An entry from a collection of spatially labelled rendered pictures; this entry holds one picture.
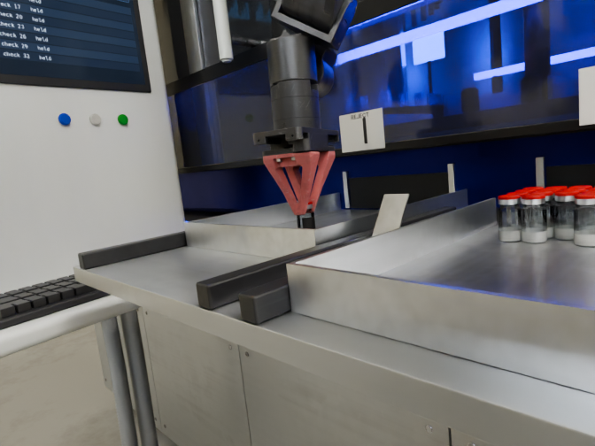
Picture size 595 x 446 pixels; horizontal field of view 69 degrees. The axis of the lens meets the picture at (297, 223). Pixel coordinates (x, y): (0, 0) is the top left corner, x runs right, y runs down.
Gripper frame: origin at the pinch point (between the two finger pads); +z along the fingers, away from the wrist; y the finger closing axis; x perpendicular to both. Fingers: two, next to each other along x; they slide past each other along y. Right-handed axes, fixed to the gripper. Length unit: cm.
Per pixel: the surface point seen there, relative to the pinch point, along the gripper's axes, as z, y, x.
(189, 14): -42, 30, 43
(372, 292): 3.2, -23.1, -17.4
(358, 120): -11.8, 19.5, 0.1
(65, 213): 0, 2, 54
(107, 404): 90, 65, 147
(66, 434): 91, 44, 143
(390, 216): 1.1, -2.4, -11.7
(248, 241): 3.3, -5.4, 4.9
